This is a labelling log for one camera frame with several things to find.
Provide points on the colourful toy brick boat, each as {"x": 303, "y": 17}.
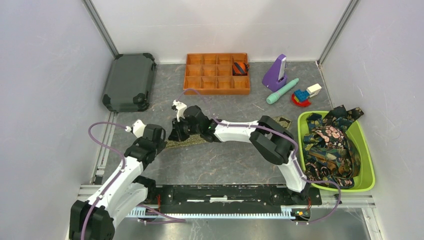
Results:
{"x": 301, "y": 97}

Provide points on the mint green cylinder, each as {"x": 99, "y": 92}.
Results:
{"x": 275, "y": 96}

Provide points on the navy orange floral tie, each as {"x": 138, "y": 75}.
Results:
{"x": 325, "y": 164}

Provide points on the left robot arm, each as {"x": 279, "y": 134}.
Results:
{"x": 98, "y": 217}

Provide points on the purple metronome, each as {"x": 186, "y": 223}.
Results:
{"x": 276, "y": 78}

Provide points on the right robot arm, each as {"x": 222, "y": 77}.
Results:
{"x": 275, "y": 144}

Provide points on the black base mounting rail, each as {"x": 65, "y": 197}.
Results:
{"x": 228, "y": 198}

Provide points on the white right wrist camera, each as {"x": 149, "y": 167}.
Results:
{"x": 179, "y": 108}

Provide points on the green gold vine tie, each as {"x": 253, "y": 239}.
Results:
{"x": 196, "y": 139}

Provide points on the lime green plastic bin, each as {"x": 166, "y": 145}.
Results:
{"x": 365, "y": 180}

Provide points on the black pink rose tie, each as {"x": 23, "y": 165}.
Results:
{"x": 329, "y": 137}

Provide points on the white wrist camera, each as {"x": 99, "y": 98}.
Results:
{"x": 179, "y": 108}
{"x": 137, "y": 128}

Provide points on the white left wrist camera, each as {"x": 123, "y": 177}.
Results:
{"x": 137, "y": 128}

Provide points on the dark green hard case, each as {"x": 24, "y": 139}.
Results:
{"x": 129, "y": 83}

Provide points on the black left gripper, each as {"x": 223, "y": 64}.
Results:
{"x": 162, "y": 144}

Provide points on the black gold leaf tie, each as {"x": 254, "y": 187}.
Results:
{"x": 341, "y": 118}

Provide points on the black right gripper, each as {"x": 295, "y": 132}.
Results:
{"x": 176, "y": 133}

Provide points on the rolled orange striped tie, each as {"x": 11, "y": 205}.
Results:
{"x": 240, "y": 69}

